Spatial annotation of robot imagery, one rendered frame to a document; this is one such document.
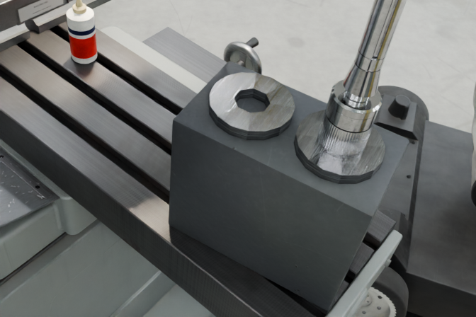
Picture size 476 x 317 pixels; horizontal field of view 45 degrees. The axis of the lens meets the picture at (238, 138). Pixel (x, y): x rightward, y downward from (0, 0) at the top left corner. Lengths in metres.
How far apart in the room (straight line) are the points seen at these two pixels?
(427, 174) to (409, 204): 0.13
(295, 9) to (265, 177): 2.25
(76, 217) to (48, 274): 0.13
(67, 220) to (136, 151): 0.17
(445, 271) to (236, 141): 0.73
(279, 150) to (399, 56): 2.12
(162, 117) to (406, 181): 0.62
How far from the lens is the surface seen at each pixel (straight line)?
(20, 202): 0.85
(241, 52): 1.42
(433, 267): 1.21
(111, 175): 0.78
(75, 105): 0.88
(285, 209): 0.59
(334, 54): 2.56
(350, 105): 0.53
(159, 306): 1.47
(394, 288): 1.14
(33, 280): 0.98
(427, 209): 1.29
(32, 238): 0.92
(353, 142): 0.55
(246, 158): 0.56
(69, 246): 0.99
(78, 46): 0.93
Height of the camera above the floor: 1.51
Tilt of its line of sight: 46 degrees down
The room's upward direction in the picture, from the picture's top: 9 degrees clockwise
